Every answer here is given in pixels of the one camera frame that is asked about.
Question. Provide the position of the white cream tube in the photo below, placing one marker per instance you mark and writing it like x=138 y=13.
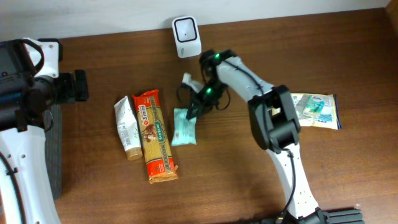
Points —
x=128 y=129

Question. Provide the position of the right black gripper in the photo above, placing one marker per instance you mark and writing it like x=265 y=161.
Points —
x=203 y=99

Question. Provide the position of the orange spaghetti packet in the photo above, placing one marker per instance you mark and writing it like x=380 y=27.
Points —
x=158 y=156

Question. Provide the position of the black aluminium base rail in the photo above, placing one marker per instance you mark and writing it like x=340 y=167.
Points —
x=348 y=216

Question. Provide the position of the small teal tissue pack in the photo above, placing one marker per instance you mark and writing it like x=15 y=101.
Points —
x=313 y=107

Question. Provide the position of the teal snack pouch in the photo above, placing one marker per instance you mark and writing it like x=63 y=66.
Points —
x=184 y=132

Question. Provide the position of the grey plastic mesh basket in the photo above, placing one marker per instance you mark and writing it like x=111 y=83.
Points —
x=53 y=149

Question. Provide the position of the yellow white wipes pack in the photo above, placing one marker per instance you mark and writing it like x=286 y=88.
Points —
x=329 y=117

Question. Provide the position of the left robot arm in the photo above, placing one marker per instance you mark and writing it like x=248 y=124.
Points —
x=31 y=83

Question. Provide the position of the white barcode scanner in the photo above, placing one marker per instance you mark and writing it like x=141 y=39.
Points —
x=187 y=36

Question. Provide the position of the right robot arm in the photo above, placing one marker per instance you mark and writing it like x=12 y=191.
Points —
x=274 y=125

